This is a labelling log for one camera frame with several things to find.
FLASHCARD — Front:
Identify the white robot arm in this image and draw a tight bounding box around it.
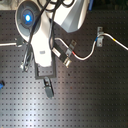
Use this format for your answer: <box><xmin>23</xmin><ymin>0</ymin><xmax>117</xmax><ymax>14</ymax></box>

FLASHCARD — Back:
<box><xmin>15</xmin><ymin>0</ymin><xmax>89</xmax><ymax>71</ymax></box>

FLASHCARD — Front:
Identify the white cable left edge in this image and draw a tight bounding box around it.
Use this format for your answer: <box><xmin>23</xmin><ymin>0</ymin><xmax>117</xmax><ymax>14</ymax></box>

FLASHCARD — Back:
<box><xmin>0</xmin><ymin>41</ymin><xmax>18</xmax><ymax>47</ymax></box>

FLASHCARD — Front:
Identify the black gripper frame body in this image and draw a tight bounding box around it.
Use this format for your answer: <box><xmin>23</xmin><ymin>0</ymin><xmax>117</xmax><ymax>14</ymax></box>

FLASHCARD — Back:
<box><xmin>34</xmin><ymin>63</ymin><xmax>56</xmax><ymax>79</ymax></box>

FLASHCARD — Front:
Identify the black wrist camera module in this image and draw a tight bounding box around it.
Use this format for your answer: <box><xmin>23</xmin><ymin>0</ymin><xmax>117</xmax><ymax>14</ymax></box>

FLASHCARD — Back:
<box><xmin>52</xmin><ymin>40</ymin><xmax>76</xmax><ymax>67</ymax></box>

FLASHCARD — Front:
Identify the grey metal cable clip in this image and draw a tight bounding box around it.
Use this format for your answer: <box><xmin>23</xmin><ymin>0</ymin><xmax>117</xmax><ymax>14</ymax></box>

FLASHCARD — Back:
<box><xmin>97</xmin><ymin>27</ymin><xmax>104</xmax><ymax>47</ymax></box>

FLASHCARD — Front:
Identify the silver connector plug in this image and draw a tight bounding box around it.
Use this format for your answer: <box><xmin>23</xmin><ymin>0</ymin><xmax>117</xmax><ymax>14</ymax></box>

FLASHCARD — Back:
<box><xmin>20</xmin><ymin>54</ymin><xmax>30</xmax><ymax>72</ymax></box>

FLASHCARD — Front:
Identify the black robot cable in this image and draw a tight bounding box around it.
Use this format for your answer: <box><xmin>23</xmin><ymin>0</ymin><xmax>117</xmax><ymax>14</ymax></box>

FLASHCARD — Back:
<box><xmin>23</xmin><ymin>0</ymin><xmax>76</xmax><ymax>54</ymax></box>

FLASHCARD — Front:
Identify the white cable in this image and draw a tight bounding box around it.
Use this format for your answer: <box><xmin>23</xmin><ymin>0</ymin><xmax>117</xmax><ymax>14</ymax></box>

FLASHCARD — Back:
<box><xmin>53</xmin><ymin>32</ymin><xmax>128</xmax><ymax>62</ymax></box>

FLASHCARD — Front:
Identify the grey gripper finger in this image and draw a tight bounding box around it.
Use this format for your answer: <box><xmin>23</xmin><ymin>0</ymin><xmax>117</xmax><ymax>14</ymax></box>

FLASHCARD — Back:
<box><xmin>44</xmin><ymin>77</ymin><xmax>54</xmax><ymax>98</ymax></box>

